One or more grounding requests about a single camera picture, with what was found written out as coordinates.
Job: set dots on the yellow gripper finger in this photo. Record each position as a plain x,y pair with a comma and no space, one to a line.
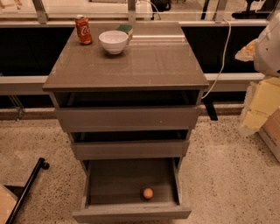
247,52
262,99

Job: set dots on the grey middle drawer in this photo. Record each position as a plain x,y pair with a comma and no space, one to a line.
131,144

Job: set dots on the wooden board corner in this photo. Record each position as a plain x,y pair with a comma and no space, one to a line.
7,202

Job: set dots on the grey bottom drawer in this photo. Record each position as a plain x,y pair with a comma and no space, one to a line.
114,191

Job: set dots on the grey top drawer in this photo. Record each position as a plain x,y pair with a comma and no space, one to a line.
129,111

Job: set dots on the grey drawer cabinet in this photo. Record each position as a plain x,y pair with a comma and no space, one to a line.
158,58

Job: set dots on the red soda can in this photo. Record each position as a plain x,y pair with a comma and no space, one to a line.
83,30

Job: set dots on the black table leg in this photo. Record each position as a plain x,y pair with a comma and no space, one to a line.
210,108

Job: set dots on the orange fruit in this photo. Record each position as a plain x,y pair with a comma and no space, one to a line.
148,193

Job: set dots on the grey drawer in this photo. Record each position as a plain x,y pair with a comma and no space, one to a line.
129,111
114,191
131,144

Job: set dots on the black metal leg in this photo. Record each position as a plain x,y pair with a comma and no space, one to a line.
41,164

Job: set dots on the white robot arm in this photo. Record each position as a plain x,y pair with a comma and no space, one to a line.
267,54

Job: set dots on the green yellow sponge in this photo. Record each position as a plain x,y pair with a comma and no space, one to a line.
125,30

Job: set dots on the white ceramic bowl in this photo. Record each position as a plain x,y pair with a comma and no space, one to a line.
114,42

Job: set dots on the cardboard box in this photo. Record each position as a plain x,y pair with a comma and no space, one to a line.
270,133

